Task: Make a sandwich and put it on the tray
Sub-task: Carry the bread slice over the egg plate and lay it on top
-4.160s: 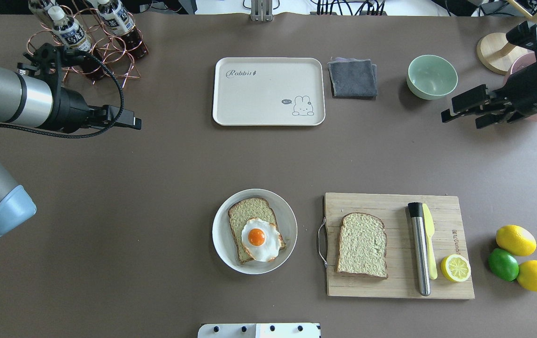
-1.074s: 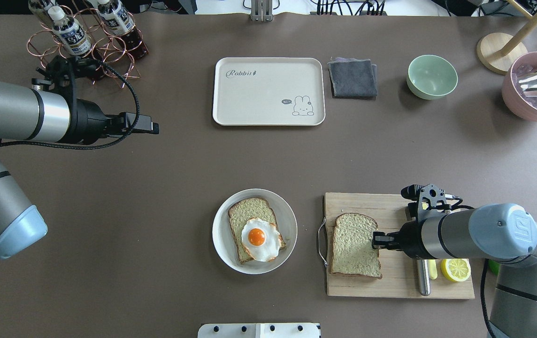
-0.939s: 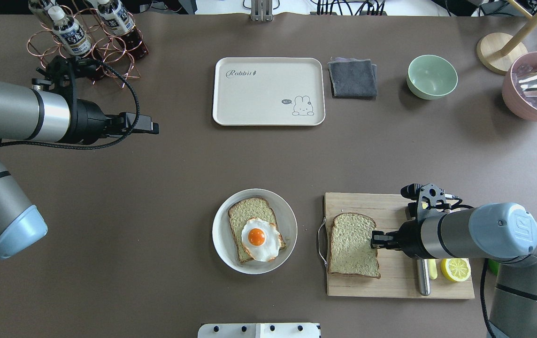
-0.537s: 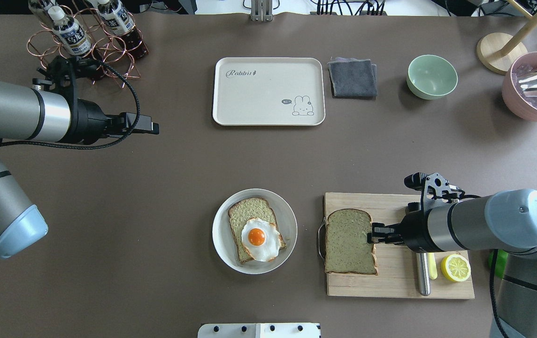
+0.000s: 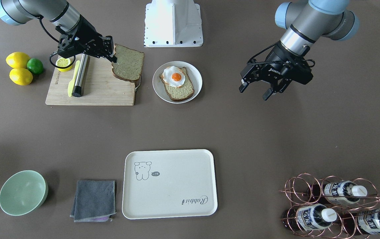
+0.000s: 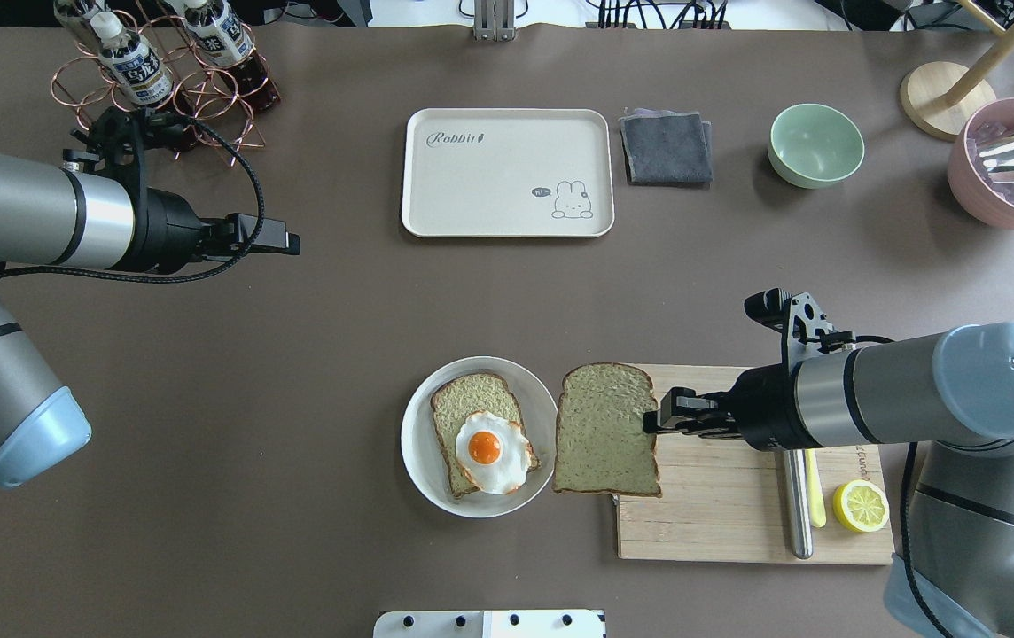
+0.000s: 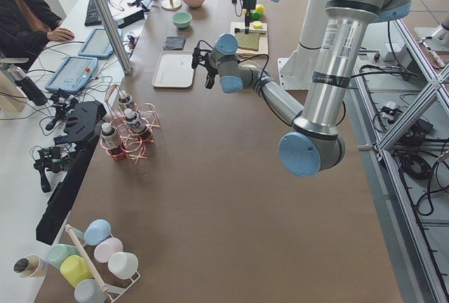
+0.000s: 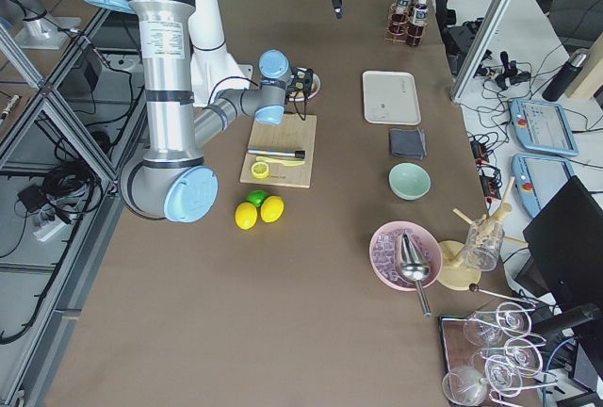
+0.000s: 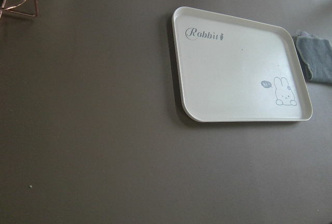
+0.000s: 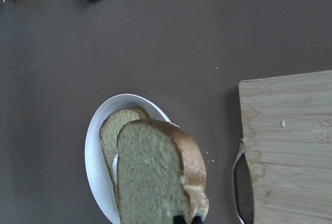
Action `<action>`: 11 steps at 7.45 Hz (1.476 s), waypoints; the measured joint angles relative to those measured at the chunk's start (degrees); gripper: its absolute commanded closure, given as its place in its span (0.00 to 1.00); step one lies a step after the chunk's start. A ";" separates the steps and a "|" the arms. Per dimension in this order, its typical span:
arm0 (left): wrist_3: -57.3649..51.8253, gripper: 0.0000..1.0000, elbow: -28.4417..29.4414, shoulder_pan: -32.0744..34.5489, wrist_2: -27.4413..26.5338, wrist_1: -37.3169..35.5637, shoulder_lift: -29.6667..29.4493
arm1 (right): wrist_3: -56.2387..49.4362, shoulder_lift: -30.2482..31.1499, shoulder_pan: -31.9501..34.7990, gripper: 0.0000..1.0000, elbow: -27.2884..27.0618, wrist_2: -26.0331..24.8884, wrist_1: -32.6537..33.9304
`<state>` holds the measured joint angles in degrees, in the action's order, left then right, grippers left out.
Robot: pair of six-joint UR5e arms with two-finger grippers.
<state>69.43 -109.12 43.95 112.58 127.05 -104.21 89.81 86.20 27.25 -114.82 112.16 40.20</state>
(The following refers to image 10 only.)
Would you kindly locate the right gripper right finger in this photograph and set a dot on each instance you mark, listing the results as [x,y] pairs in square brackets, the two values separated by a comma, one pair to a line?
[197,220]

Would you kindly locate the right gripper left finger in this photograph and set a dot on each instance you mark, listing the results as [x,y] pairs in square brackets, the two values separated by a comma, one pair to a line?
[179,220]

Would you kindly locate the bread slice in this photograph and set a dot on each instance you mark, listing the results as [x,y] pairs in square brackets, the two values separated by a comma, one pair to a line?
[160,174]
[108,133]

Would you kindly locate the white round plate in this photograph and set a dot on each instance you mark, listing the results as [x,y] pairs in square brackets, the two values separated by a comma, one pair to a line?
[96,168]

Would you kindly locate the bread slice on plate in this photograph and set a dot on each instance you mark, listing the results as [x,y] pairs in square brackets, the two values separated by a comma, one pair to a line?
[108,133]

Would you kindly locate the wooden cutting board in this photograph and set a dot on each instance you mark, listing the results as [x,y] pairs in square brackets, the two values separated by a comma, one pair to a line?
[286,125]

